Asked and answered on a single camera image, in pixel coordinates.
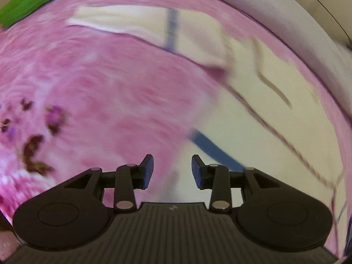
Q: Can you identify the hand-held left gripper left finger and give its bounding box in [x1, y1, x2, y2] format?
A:
[64, 154, 154, 214]

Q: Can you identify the grey quilt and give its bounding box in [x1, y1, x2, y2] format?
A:
[190, 0, 352, 61]

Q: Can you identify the cream garment with blue stripe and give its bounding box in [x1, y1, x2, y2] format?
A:
[67, 5, 346, 222]

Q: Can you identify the green cloth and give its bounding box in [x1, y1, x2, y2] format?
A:
[0, 0, 81, 29]

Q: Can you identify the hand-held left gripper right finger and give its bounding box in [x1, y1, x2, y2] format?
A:
[192, 154, 281, 214]

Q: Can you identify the pink floral blanket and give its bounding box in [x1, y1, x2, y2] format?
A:
[0, 0, 352, 253]

